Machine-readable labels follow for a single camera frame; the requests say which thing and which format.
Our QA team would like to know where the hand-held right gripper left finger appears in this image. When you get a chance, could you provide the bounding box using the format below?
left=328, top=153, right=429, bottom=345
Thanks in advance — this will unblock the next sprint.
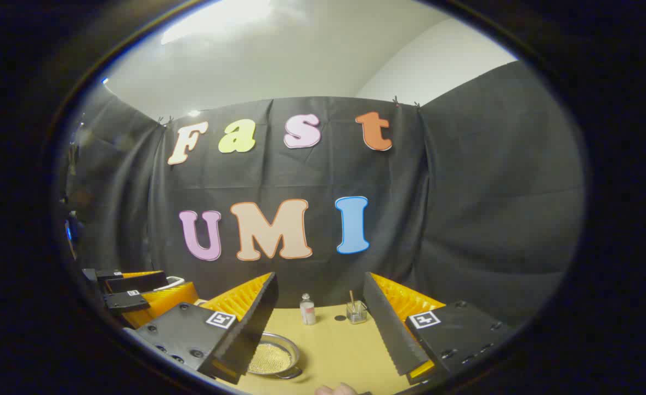
left=135, top=272, right=280, bottom=385

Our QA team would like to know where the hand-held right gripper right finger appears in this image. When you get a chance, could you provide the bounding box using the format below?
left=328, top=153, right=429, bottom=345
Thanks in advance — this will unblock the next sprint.
left=362, top=272, right=513, bottom=385

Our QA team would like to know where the steel pot with black handle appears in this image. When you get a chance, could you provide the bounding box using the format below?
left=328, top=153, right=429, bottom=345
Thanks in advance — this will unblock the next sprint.
left=246, top=332, right=303, bottom=380

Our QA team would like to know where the pile of yellow soybeans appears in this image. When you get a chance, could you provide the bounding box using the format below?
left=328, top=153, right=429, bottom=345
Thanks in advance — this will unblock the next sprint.
left=249, top=343, right=292, bottom=375

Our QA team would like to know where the clear bottle with red label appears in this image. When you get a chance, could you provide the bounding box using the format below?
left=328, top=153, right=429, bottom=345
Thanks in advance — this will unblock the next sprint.
left=299, top=294, right=316, bottom=326

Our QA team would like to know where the wire mesh holder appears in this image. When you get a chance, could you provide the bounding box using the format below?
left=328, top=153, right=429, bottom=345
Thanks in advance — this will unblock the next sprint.
left=347, top=300, right=368, bottom=325

